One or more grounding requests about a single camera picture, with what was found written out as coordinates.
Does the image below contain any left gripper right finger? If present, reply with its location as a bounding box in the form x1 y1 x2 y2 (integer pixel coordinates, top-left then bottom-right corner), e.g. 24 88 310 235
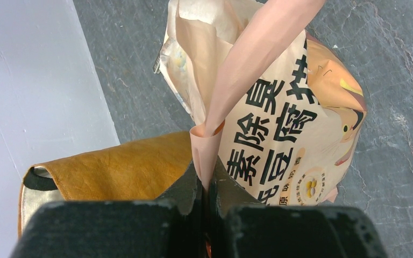
209 160 387 257

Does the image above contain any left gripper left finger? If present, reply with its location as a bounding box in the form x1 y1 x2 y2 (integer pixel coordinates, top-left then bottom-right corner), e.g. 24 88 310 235
11 163 204 257

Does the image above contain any pink cat litter bag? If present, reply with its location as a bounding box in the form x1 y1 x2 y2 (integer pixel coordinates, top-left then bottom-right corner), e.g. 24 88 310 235
153 1 367 206

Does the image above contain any orange paper bag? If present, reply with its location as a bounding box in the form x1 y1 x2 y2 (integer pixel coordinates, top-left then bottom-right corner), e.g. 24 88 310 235
17 132 192 236

